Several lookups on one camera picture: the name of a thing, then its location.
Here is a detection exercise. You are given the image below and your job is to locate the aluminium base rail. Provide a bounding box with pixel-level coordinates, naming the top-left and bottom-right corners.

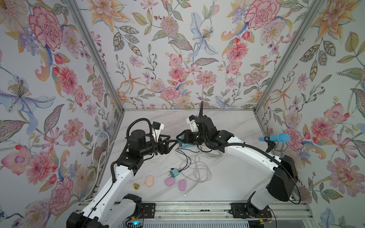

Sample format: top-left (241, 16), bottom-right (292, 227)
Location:
top-left (142, 201), bottom-right (313, 221)

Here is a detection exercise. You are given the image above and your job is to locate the purple earbud case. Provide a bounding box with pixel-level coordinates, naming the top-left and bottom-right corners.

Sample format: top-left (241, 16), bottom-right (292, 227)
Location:
top-left (164, 177), bottom-right (175, 186)
top-left (178, 179), bottom-right (187, 192)

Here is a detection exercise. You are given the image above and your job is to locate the black charging cable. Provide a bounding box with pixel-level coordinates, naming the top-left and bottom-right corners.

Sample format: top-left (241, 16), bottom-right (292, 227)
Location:
top-left (175, 148), bottom-right (192, 172)

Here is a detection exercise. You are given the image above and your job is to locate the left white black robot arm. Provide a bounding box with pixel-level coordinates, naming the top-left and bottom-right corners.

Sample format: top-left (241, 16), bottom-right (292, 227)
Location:
top-left (66, 118), bottom-right (178, 228)

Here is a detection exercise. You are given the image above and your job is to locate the teal charger with black cable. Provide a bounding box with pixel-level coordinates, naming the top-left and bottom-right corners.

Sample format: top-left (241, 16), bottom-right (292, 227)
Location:
top-left (170, 169), bottom-right (180, 178)

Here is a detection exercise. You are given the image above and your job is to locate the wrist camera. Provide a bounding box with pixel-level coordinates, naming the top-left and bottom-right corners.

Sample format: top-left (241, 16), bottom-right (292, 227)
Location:
top-left (152, 122), bottom-right (164, 142)
top-left (186, 115), bottom-right (203, 132)

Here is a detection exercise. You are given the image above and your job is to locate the blue microphone on stand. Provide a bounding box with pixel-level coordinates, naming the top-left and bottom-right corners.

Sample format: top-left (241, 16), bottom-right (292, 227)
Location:
top-left (259, 133), bottom-right (291, 153)

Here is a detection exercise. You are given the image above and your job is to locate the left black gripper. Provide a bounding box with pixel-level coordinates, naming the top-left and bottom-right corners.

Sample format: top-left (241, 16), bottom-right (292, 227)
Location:
top-left (139, 135), bottom-right (178, 157)

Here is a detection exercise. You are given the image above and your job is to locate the small brass knob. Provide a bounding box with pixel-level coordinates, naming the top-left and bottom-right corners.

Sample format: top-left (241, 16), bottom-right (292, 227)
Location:
top-left (133, 183), bottom-right (140, 190)

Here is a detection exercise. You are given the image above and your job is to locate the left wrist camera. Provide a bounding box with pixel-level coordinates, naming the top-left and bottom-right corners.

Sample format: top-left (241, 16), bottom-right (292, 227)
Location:
top-left (152, 122), bottom-right (164, 142)

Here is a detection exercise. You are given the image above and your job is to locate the purple earbud case left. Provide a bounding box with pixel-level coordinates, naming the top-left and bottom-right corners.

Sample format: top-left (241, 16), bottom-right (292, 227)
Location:
top-left (164, 177), bottom-right (175, 186)

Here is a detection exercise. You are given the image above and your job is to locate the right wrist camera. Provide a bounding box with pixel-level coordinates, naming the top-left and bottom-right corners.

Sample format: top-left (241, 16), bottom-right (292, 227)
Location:
top-left (186, 115), bottom-right (203, 132)

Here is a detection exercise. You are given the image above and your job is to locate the purple earbud case right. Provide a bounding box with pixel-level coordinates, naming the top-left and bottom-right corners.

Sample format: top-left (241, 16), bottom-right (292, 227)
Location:
top-left (178, 179), bottom-right (187, 192)

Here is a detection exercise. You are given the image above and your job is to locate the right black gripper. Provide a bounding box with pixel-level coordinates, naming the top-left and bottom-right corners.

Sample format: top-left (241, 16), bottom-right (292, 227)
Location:
top-left (177, 131), bottom-right (212, 146)

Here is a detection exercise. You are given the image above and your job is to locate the grey coiled cable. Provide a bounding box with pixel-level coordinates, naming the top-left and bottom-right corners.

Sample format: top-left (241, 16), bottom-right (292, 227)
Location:
top-left (178, 149), bottom-right (224, 197)

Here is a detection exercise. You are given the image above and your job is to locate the peach earbud case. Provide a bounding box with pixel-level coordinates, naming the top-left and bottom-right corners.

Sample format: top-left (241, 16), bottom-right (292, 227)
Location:
top-left (145, 175), bottom-right (154, 187)

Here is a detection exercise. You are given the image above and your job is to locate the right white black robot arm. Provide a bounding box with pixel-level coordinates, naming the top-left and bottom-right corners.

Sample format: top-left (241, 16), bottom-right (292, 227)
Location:
top-left (176, 107), bottom-right (298, 219)

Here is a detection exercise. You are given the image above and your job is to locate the teal power strip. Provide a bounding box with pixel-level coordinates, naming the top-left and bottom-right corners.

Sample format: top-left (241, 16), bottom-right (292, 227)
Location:
top-left (179, 141), bottom-right (196, 149)

